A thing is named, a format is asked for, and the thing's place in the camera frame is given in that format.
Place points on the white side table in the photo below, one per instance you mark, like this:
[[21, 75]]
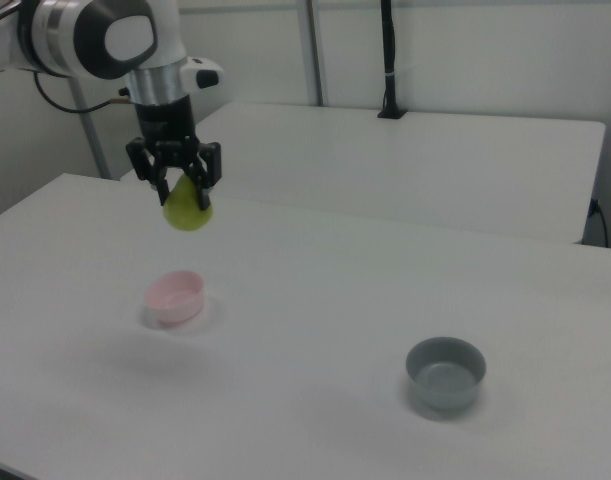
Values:
[[385, 170]]

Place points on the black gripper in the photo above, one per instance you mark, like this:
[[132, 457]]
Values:
[[165, 122]]

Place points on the pink plastic bowl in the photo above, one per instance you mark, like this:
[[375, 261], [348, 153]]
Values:
[[177, 312]]

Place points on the grey metal partition post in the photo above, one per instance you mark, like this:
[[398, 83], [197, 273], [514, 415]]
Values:
[[312, 50], [92, 140]]

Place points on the green yellow pear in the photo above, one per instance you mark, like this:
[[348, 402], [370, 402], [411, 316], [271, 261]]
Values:
[[187, 215]]

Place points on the black pole with clamp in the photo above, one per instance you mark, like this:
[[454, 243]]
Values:
[[389, 50]]

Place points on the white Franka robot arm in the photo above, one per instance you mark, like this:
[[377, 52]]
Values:
[[60, 35]]

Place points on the grey plastic bowl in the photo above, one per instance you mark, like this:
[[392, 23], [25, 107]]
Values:
[[445, 395]]

